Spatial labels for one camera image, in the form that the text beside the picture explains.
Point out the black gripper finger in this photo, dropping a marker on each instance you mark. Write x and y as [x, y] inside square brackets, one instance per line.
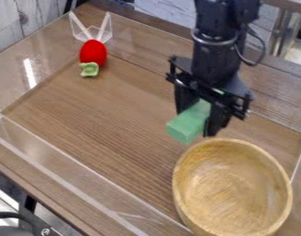
[217, 120]
[187, 98]

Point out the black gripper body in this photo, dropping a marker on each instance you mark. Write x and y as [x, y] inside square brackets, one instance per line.
[211, 74]

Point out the green rectangular stick block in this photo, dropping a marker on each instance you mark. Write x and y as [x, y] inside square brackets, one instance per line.
[187, 127]

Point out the brown wooden bowl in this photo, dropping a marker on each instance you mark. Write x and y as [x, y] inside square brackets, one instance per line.
[232, 189]

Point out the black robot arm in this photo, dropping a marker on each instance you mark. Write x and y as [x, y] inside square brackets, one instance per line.
[223, 23]

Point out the red felt strawberry toy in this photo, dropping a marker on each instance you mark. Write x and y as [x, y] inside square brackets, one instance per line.
[93, 57]

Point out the metal frame in background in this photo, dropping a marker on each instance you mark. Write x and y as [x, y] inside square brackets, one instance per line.
[284, 32]

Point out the clear acrylic corner bracket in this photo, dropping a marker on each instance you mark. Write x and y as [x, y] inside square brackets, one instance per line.
[84, 33]

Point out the clear acrylic front wall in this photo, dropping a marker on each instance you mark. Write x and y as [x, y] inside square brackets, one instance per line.
[98, 207]

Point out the black table leg bracket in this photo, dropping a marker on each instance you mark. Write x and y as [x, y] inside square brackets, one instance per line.
[41, 228]

